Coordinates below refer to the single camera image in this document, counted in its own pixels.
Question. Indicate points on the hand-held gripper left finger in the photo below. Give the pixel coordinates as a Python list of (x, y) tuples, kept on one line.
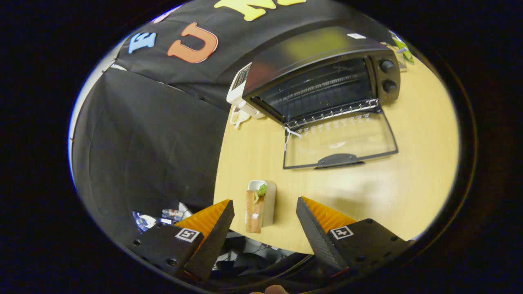
[(214, 241)]

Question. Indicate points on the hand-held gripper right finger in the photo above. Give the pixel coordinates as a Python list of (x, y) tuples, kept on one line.
[(314, 237)]

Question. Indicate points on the toast sandwich with lettuce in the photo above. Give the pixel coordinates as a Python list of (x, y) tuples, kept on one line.
[(253, 216)]

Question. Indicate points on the black toaster oven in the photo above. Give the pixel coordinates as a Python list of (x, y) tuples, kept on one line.
[(310, 49)]

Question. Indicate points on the white pop-up toaster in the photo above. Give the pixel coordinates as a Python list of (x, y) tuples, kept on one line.
[(235, 92)]

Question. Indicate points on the small white tray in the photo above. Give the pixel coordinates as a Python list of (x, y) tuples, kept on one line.
[(270, 204)]

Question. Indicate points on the blue and white bag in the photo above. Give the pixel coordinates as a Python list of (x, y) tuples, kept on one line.
[(147, 220)]

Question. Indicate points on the small cream patterned pad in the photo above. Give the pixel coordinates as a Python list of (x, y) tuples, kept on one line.
[(239, 118)]

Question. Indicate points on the small clear plastic bottle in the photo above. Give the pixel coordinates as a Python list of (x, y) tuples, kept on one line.
[(402, 47)]

